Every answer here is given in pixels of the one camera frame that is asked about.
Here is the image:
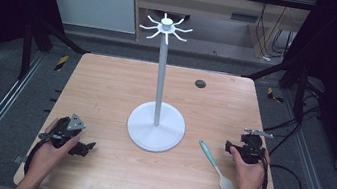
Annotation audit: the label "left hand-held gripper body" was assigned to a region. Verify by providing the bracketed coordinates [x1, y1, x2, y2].
[35, 107, 89, 153]

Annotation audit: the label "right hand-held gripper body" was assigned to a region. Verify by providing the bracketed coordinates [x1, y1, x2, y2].
[234, 126, 275, 168]

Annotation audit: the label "person's left hand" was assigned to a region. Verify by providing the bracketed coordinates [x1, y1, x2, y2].
[26, 114, 84, 184]

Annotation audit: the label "person's right hand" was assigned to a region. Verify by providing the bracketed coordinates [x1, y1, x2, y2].
[223, 143, 272, 189]

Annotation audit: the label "yellow black floor tape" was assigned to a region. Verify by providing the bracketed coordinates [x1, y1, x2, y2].
[53, 53, 71, 73]
[264, 86, 287, 105]

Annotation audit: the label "dark round table grommet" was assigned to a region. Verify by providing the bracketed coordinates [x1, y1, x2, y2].
[194, 78, 208, 90]

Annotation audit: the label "white hook rack stand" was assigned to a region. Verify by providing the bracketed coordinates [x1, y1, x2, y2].
[120, 9, 203, 157]

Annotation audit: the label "teal handled grey spatula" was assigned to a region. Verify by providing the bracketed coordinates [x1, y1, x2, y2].
[192, 140, 245, 189]

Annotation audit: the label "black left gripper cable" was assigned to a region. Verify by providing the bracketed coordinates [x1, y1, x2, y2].
[22, 136, 48, 179]

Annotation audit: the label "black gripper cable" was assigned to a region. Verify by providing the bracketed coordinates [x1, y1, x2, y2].
[22, 136, 48, 179]
[252, 144, 309, 189]

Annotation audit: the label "black floor cables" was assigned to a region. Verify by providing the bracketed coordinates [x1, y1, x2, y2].
[259, 85, 326, 163]

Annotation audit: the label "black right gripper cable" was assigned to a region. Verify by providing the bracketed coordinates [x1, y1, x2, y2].
[252, 144, 309, 189]

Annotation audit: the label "grey metal table bracket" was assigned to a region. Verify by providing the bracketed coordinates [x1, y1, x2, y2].
[12, 153, 27, 166]

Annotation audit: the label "black metal frame stand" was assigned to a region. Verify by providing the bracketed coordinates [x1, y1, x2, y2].
[16, 14, 95, 90]
[235, 46, 314, 125]

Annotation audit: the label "black hanging cables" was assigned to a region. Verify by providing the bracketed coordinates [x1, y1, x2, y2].
[252, 1, 302, 66]

